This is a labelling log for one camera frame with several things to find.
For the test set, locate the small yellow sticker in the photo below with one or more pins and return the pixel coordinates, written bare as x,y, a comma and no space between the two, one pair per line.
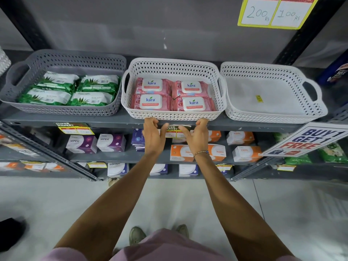
258,98

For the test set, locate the person's left thumb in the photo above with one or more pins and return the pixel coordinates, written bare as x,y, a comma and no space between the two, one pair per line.
164,129

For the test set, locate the person's shoe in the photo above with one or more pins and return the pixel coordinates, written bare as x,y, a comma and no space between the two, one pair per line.
136,235
182,230

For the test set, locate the person's left shoe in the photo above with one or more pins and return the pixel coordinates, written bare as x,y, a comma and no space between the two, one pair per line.
136,235

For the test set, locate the white woven basket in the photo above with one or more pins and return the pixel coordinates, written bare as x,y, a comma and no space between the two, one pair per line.
4,61

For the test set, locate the person's right thumb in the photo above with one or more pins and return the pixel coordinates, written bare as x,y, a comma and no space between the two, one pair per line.
184,130

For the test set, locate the person's right forearm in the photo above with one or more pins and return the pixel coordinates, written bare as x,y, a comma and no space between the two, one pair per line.
233,201

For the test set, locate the dark blue package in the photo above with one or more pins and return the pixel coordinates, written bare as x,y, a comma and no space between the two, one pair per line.
335,69

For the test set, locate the white basket with pink packs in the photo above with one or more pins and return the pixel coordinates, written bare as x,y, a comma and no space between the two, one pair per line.
174,68

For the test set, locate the white promotion sign card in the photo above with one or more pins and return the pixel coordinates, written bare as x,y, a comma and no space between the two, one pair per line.
307,139

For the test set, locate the white blue box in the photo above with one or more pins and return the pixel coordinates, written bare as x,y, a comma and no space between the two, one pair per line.
159,169
188,170
117,169

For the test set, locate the grey perforated plastic basket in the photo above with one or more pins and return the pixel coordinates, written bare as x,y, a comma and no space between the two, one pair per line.
65,58

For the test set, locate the pink wet wipes pack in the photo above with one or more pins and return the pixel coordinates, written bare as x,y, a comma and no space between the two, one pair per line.
152,85
193,103
191,87
151,101

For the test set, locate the stack of dark blue packs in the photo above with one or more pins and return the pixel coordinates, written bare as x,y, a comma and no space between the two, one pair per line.
137,139

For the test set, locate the small yellow shelf tag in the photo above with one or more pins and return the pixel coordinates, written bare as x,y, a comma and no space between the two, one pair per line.
97,164
286,168
224,167

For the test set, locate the grey metal shelf rack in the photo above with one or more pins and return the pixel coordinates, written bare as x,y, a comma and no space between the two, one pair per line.
108,121

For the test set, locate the black object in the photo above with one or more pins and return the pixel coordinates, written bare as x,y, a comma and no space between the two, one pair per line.
11,231

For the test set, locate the empty white perforated basket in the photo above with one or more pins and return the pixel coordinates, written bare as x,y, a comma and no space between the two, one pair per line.
272,89

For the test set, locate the purple white box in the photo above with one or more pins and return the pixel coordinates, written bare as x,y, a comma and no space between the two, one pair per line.
81,144
111,142

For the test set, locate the person's pink clothing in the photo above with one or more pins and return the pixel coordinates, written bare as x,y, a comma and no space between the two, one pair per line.
168,247

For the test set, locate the black yellow shelf label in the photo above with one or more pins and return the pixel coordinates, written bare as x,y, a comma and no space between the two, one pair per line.
174,128
73,129

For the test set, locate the person's right hand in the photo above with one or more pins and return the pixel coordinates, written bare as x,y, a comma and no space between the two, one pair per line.
198,138

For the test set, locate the group of orange white boxes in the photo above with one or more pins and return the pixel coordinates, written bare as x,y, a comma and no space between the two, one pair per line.
244,153

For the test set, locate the green wet wipes pack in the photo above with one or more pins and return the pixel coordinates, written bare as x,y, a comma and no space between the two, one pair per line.
45,97
92,99
58,78
99,82

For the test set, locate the green white packet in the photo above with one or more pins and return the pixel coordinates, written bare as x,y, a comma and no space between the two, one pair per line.
297,160
334,153
280,137

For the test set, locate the person's right shoe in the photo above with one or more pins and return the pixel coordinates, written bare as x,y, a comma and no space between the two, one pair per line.
182,230

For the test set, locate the yellow bordered price sign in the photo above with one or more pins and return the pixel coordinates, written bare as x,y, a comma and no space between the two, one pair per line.
277,13

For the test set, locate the person's left hand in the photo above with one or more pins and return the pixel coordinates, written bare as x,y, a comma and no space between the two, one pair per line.
152,138

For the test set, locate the person's left forearm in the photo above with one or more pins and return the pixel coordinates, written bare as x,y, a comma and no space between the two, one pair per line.
122,192

